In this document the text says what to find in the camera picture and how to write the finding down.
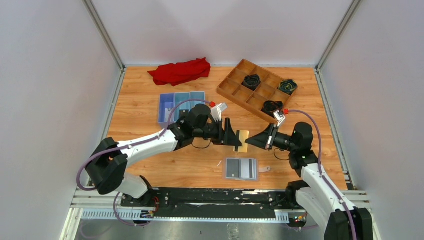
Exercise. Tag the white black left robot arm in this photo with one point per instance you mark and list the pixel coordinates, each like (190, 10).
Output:
(107, 167)

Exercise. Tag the silver striped card in sleeve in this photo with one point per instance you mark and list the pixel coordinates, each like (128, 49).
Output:
(248, 169)

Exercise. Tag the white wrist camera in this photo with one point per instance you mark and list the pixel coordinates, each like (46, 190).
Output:
(280, 118)
(217, 110)

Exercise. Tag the white silver card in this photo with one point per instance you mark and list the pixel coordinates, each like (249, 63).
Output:
(167, 113)

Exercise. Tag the black red rolled sock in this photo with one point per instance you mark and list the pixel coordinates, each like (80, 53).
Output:
(270, 106)

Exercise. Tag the blue three-compartment tray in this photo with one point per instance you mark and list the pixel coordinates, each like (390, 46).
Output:
(171, 100)

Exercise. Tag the brown wooden divided tray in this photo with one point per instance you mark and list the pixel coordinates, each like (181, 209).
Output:
(257, 90)

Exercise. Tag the red cloth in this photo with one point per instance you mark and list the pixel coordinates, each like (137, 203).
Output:
(180, 73)

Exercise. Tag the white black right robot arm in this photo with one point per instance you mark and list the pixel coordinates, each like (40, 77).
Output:
(328, 195)

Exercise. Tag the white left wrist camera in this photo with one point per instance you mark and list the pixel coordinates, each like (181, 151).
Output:
(217, 110)

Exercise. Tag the aluminium frame rail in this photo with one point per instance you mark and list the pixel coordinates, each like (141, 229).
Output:
(89, 205)

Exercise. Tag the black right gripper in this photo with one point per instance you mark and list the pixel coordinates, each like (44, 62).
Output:
(270, 138)

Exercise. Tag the black rolled sock in tray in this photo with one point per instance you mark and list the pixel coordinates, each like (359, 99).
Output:
(252, 81)

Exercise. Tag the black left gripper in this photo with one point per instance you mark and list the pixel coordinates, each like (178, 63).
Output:
(226, 131)

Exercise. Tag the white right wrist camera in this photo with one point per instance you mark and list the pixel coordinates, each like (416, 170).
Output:
(280, 118)

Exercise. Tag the black yellow rolled sock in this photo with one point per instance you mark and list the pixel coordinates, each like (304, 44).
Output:
(287, 86)

